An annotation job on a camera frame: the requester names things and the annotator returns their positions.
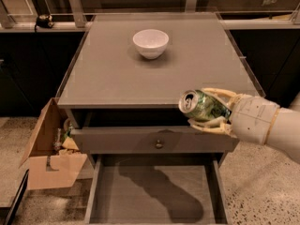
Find black flat panel edge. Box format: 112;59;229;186
3;170;29;225

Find round brass drawer knob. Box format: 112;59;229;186
155;140;163;149

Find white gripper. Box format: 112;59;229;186
187;88;279;144

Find metal railing shelf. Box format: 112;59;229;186
0;0;300;30

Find small black gold object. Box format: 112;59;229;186
35;14;54;28

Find white ceramic bowl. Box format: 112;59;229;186
132;29;169;59

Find snack items in box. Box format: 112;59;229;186
52;119;80;155

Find green soda can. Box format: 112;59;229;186
178;90;232;122

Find grey drawer cabinet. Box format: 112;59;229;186
55;11;266;225

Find brown cardboard box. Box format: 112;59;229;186
20;97;87;190

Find top grey drawer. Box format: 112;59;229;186
71;127;239;154

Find open middle grey drawer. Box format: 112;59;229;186
84;155;233;225

